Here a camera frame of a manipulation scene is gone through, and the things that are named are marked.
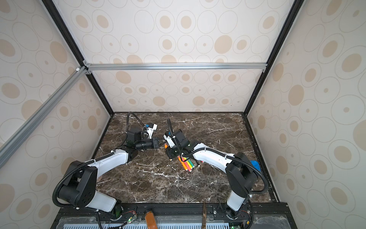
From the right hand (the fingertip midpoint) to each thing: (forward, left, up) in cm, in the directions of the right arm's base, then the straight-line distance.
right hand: (172, 149), depth 85 cm
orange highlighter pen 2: (-4, -6, -11) cm, 13 cm away
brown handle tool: (-34, +8, -10) cm, 37 cm away
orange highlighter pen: (-1, +3, +5) cm, 6 cm away
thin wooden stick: (-34, -19, -12) cm, 41 cm away
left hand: (+1, 0, +7) cm, 7 cm away
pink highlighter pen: (-5, -10, -11) cm, 15 cm away
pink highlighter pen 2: (-17, -17, +21) cm, 32 cm away
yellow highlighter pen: (-4, -10, -10) cm, 15 cm away
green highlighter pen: (-5, -13, -11) cm, 18 cm away
